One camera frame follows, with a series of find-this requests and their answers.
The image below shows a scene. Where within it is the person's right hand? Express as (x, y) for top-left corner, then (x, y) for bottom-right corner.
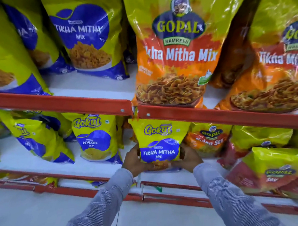
(169, 141), (204, 174)

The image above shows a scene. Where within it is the person's left hand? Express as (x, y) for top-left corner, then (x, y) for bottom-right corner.
(120, 142), (157, 179)

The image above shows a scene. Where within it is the small yellow blue mix packet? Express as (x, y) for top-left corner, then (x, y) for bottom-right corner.
(128, 113), (195, 174)

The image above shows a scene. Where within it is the person's left forearm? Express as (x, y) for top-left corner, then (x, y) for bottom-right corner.
(41, 167), (139, 226)

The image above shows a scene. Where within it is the person's right forearm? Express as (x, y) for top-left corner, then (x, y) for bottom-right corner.
(193, 156), (287, 226)

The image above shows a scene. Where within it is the small yellow orange sev packet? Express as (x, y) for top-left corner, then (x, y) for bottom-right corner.
(183, 119), (235, 160)

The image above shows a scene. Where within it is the small yellow blue sev packet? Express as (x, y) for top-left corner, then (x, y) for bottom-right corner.
(0, 104), (76, 170)
(25, 108), (76, 146)
(62, 109), (124, 169)

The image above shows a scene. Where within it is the flat yellow orange snack packet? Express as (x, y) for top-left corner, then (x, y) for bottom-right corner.
(0, 166), (60, 193)

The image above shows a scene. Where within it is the large yellow orange snack packet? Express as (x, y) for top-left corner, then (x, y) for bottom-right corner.
(205, 0), (298, 120)
(122, 0), (267, 114)
(202, 0), (283, 90)

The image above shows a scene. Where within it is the large yellow blue snack packet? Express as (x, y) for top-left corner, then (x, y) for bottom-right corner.
(0, 0), (76, 79)
(0, 0), (52, 100)
(39, 0), (131, 87)

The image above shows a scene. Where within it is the thin black cable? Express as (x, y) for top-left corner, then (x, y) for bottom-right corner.
(110, 205), (122, 226)

